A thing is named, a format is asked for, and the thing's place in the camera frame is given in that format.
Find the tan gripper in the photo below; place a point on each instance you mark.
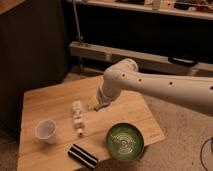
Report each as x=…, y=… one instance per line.
x=93, y=104

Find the small white bottle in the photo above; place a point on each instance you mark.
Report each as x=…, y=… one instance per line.
x=77, y=116

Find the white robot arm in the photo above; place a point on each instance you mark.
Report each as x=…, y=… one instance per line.
x=195, y=93

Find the green ceramic bowl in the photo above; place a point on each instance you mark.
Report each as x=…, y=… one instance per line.
x=125, y=142

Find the orange and grey stapler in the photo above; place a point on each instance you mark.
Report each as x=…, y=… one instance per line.
x=100, y=106

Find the black white striped block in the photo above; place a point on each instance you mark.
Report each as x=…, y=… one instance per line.
x=82, y=156

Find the long wooden beam shelf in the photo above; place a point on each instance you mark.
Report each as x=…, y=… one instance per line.
x=146, y=61

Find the white plastic cup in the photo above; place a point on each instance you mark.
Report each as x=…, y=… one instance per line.
x=45, y=131

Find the metal pole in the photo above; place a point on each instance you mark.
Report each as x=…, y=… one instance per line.
x=80, y=38

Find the upper wooden shelf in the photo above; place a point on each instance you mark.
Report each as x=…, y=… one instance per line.
x=199, y=9

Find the black handle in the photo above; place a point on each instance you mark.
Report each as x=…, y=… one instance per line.
x=182, y=62

